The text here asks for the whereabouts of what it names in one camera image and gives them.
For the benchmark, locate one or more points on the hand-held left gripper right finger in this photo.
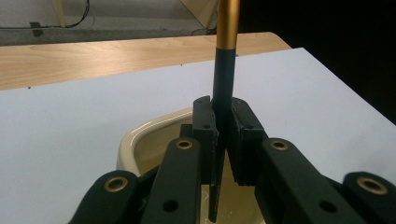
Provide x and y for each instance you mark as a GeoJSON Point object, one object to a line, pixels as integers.
{"type": "Point", "coordinates": [280, 174]}

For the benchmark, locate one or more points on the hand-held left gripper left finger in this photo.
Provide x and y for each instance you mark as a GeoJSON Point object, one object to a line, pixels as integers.
{"type": "Point", "coordinates": [186, 174]}

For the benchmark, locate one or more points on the beige ceramic cup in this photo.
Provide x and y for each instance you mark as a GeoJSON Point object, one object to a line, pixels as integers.
{"type": "Point", "coordinates": [137, 146]}

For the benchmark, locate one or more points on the black and gold pen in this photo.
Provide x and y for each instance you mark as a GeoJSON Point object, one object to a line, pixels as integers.
{"type": "Point", "coordinates": [224, 74]}

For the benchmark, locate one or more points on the white table cover sheet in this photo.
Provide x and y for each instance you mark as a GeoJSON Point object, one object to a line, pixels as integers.
{"type": "Point", "coordinates": [93, 112]}

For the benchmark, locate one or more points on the dark floor tape piece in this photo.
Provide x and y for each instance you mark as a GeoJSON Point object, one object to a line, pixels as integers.
{"type": "Point", "coordinates": [36, 28]}

